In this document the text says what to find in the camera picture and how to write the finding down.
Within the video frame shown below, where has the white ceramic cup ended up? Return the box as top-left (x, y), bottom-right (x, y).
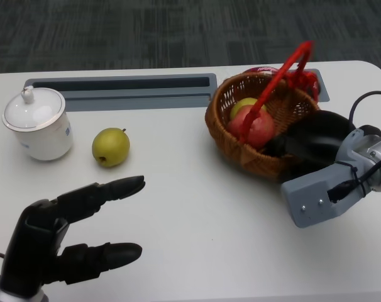
top-left (3, 113), bottom-right (74, 161)

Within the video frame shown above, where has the grey round cup holder recess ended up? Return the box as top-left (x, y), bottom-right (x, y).
top-left (309, 68), bottom-right (331, 103)

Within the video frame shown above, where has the wicker basket with red handle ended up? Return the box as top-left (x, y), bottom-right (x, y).
top-left (204, 40), bottom-right (322, 182)

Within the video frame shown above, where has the red apple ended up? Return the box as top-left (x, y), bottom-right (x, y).
top-left (226, 104), bottom-right (276, 149)

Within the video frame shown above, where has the green pear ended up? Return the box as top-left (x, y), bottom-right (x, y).
top-left (229, 97), bottom-right (268, 120)
top-left (92, 127), bottom-right (131, 169)

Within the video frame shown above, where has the grey right wrist camera housing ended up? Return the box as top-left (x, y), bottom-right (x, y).
top-left (280, 160), bottom-right (367, 228)

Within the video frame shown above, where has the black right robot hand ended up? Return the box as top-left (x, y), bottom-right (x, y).
top-left (262, 109), bottom-right (357, 180)

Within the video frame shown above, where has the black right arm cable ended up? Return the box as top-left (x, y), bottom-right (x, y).
top-left (349, 91), bottom-right (381, 130)

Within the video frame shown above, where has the red printed ribbon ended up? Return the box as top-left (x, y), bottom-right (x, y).
top-left (243, 65), bottom-right (322, 95)

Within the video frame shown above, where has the white ceramic cup lid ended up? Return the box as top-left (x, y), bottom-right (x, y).
top-left (1, 87), bottom-right (67, 135)

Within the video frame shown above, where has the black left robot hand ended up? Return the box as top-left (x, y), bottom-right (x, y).
top-left (0, 175), bottom-right (146, 295)

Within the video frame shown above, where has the grey long table tray recess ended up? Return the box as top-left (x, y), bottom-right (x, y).
top-left (23, 72), bottom-right (218, 113)

